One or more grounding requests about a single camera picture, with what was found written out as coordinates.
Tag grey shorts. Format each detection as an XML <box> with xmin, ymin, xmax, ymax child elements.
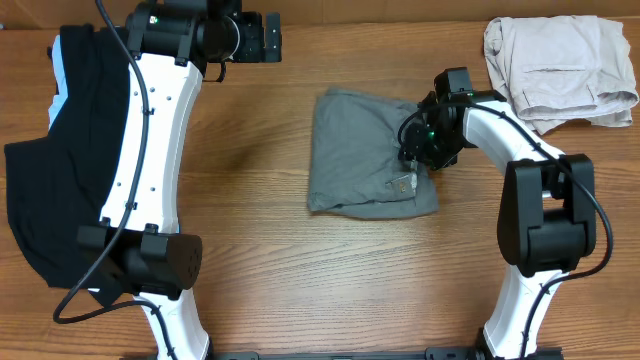
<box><xmin>307</xmin><ymin>88</ymin><xmax>439</xmax><ymax>219</ymax></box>

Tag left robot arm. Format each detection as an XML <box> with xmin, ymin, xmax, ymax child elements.
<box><xmin>77</xmin><ymin>1</ymin><xmax>282</xmax><ymax>359</ymax></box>

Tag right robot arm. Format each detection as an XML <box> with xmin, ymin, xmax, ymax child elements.
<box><xmin>398</xmin><ymin>67</ymin><xmax>598</xmax><ymax>359</ymax></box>

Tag folded beige shorts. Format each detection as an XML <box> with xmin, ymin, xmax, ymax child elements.
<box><xmin>483</xmin><ymin>16</ymin><xmax>639</xmax><ymax>134</ymax></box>

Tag light blue garment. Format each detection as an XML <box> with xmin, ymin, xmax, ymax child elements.
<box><xmin>48</xmin><ymin>35</ymin><xmax>68</xmax><ymax>128</ymax></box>

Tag black garment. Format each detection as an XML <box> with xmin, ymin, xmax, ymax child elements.
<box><xmin>4</xmin><ymin>25</ymin><xmax>130</xmax><ymax>289</ymax></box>

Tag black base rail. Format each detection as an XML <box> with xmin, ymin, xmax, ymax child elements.
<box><xmin>119</xmin><ymin>344</ymin><xmax>566</xmax><ymax>360</ymax></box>

